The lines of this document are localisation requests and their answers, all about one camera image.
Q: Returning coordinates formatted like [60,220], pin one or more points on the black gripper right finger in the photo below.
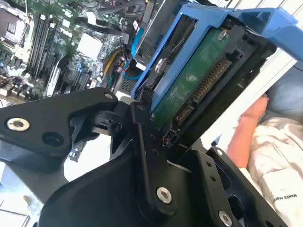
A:
[236,184]

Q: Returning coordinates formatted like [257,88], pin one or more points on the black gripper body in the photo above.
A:
[99,196]

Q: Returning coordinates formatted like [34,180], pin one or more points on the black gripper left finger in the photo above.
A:
[35,118]

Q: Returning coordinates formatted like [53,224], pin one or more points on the hard disk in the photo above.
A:
[189,82]

